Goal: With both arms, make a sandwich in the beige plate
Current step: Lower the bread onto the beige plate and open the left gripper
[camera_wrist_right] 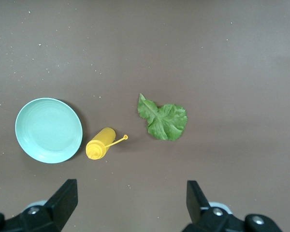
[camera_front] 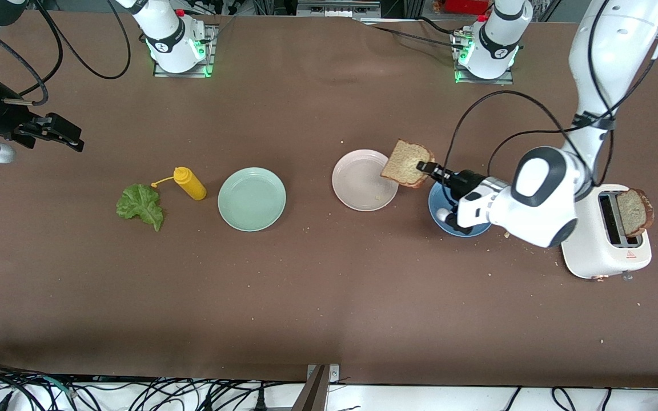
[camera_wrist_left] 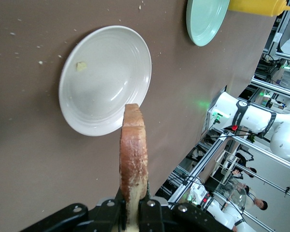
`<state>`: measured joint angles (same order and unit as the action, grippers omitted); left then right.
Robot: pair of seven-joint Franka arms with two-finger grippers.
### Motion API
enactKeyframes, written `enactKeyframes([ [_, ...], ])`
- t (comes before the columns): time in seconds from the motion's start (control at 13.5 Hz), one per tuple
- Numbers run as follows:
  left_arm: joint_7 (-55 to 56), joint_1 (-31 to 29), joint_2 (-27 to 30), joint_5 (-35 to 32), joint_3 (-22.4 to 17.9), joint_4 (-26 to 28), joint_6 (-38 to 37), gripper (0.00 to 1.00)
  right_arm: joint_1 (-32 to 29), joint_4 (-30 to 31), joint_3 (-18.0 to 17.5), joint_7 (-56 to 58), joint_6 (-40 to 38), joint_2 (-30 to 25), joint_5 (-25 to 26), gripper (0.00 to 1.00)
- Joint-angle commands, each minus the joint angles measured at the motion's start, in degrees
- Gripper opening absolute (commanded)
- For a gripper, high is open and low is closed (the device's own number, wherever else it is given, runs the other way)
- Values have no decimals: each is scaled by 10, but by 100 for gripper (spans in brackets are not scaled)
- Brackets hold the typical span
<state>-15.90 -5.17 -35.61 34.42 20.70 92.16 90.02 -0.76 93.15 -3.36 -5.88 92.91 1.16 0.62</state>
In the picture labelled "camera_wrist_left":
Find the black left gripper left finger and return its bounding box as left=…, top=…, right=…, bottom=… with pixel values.
left=20, top=190, right=126, bottom=232

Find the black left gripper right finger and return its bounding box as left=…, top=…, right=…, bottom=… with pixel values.
left=139, top=181, right=230, bottom=232

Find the brown crusted bread slice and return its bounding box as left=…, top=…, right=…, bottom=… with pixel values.
left=119, top=103, right=149, bottom=232

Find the yellow mustard squeeze bottle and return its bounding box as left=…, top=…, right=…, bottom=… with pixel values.
left=228, top=0, right=290, bottom=17

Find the beige plate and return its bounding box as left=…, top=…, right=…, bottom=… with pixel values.
left=58, top=25, right=152, bottom=137

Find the mint green plate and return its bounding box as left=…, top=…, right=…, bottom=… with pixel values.
left=186, top=0, right=230, bottom=47

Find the person in dark clothes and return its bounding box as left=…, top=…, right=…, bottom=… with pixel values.
left=232, top=154, right=257, bottom=181

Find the person in white shirt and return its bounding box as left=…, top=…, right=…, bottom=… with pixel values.
left=244, top=186, right=269, bottom=219

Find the white wire rack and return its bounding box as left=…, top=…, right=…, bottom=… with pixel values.
left=214, top=149, right=240, bottom=187

